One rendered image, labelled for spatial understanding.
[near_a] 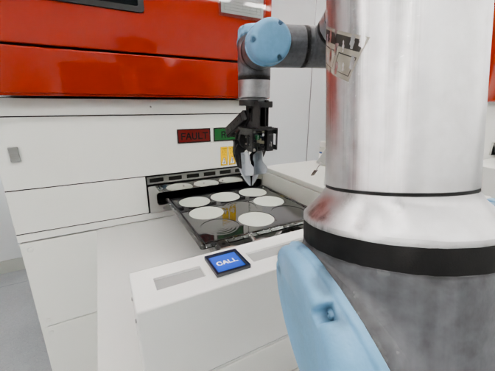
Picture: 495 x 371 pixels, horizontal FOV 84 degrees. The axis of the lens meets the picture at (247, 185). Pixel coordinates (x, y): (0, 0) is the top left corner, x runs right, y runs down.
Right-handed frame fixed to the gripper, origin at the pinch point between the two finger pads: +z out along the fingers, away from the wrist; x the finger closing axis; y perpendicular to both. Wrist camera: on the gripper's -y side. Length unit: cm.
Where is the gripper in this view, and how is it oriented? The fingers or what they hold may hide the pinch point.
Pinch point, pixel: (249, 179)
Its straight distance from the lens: 71.7
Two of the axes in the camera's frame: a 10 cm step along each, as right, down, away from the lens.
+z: 0.0, 9.6, 2.8
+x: 8.6, -1.4, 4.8
